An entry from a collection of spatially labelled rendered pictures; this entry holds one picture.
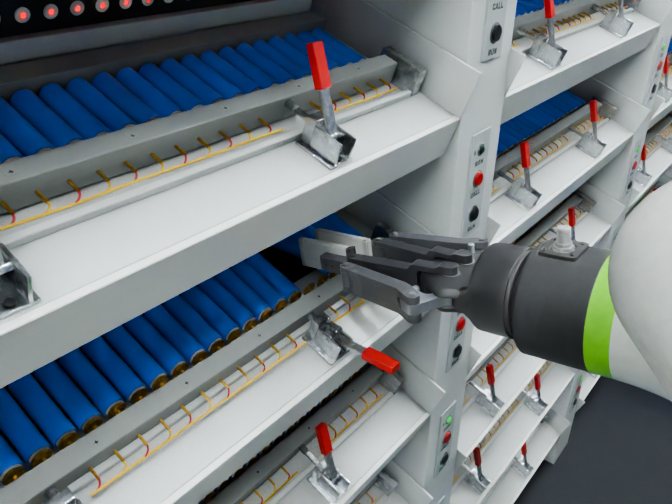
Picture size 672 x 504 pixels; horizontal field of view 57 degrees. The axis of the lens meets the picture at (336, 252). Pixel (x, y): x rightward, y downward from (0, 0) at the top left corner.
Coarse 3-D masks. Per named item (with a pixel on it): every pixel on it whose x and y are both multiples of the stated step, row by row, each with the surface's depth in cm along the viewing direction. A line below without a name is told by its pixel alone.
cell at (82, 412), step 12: (36, 372) 48; (48, 372) 48; (60, 372) 49; (48, 384) 48; (60, 384) 48; (72, 384) 48; (60, 396) 47; (72, 396) 47; (84, 396) 48; (72, 408) 47; (84, 408) 47; (72, 420) 47; (84, 420) 46
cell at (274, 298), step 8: (240, 264) 62; (240, 272) 62; (248, 272) 62; (256, 272) 62; (248, 280) 61; (256, 280) 61; (264, 280) 62; (256, 288) 61; (264, 288) 61; (272, 288) 61; (264, 296) 61; (272, 296) 60; (280, 296) 61; (272, 304) 60
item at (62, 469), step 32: (320, 288) 62; (288, 320) 58; (224, 352) 54; (256, 352) 56; (192, 384) 50; (224, 384) 53; (128, 416) 47; (160, 416) 49; (64, 448) 44; (96, 448) 45; (32, 480) 42; (64, 480) 43
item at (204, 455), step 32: (352, 224) 75; (384, 224) 72; (416, 224) 70; (352, 320) 64; (384, 320) 65; (288, 352) 58; (352, 352) 61; (256, 384) 55; (288, 384) 56; (320, 384) 57; (192, 416) 51; (224, 416) 52; (256, 416) 53; (288, 416) 55; (160, 448) 48; (192, 448) 49; (224, 448) 50; (256, 448) 54; (96, 480) 45; (128, 480) 46; (160, 480) 47; (192, 480) 47; (224, 480) 52
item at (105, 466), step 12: (348, 300) 65; (252, 360) 56; (264, 360) 57; (240, 372) 55; (216, 384) 53; (228, 384) 54; (192, 408) 51; (168, 420) 50; (156, 432) 49; (132, 444) 47; (144, 444) 48; (96, 468) 45; (108, 468) 46; (84, 480) 44
